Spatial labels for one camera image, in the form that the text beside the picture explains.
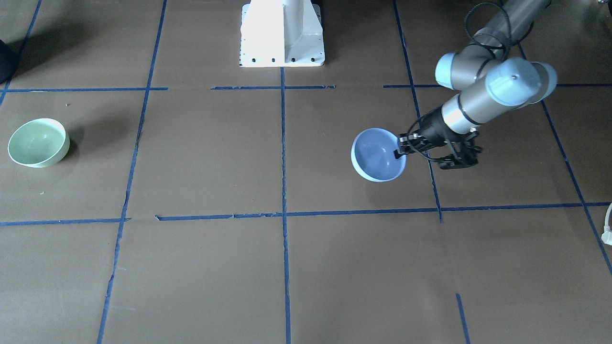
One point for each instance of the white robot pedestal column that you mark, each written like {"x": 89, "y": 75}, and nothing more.
{"x": 281, "y": 33}

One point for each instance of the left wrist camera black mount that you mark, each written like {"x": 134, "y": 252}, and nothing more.
{"x": 464, "y": 150}

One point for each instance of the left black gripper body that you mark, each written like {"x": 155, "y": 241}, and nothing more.
{"x": 432, "y": 128}

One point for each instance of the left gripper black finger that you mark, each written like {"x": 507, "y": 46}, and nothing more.
{"x": 405, "y": 147}

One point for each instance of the blue bowl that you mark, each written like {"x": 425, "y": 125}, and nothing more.
{"x": 372, "y": 155}

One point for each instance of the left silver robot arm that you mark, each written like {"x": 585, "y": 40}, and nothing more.
{"x": 488, "y": 80}

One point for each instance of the green bowl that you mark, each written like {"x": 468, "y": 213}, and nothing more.
{"x": 39, "y": 143}

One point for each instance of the blue saucepan with glass lid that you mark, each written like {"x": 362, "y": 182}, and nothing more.
{"x": 8, "y": 62}

